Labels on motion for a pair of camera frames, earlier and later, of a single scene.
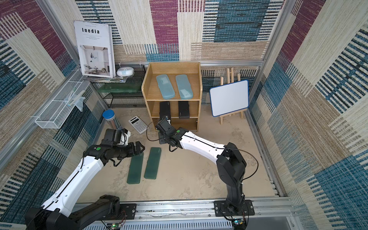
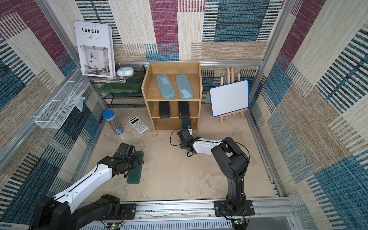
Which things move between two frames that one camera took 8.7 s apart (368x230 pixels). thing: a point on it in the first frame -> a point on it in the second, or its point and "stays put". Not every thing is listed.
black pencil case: x=165 y=110 stays put
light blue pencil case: x=184 y=86 stays put
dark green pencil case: x=152 y=163 -> x=185 y=122
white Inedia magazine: x=96 y=46 stays put
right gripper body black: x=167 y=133 -> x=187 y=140
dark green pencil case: x=135 y=170 stays put
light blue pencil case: x=165 y=86 stays put
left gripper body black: x=128 y=150 -> x=132 y=162
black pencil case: x=183 y=109 stays put
